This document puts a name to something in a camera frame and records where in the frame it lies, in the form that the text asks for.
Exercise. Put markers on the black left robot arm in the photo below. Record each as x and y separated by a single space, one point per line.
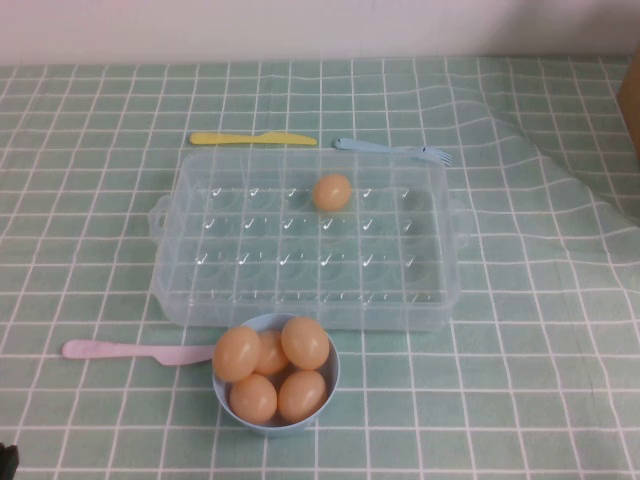
7 462

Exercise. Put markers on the pink plastic knife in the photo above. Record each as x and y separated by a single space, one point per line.
125 350

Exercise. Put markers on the brown egg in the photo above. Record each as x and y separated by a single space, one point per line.
236 354
272 357
253 398
305 343
332 192
302 396

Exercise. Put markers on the light blue bowl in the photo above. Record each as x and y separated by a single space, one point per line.
272 431

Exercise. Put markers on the green checked tablecloth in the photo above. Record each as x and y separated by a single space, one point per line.
500 375

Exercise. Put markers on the brown cardboard box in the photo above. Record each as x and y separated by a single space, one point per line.
631 110

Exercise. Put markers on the light blue plastic fork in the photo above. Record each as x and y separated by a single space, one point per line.
360 145

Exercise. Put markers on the transparent plastic egg box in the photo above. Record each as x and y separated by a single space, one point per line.
250 280

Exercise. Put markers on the yellow plastic knife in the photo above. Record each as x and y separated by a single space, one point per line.
225 138

